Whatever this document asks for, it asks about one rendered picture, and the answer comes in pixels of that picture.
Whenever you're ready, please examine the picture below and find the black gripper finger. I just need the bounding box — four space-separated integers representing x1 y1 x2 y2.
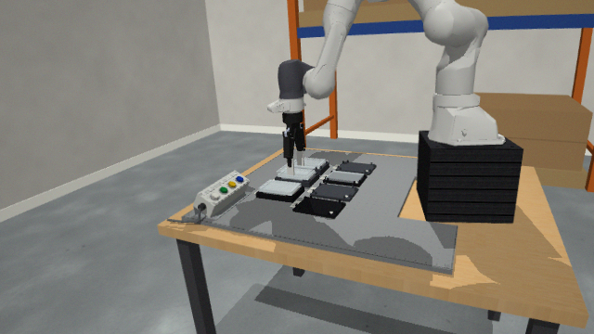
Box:
295 123 305 166
282 128 298 175

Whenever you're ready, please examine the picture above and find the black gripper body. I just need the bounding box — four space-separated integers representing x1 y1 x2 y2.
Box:
282 112 303 137

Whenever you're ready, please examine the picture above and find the grey button panel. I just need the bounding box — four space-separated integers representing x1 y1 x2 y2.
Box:
167 171 251 223

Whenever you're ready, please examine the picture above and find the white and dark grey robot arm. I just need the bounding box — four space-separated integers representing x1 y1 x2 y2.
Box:
267 0 506 146

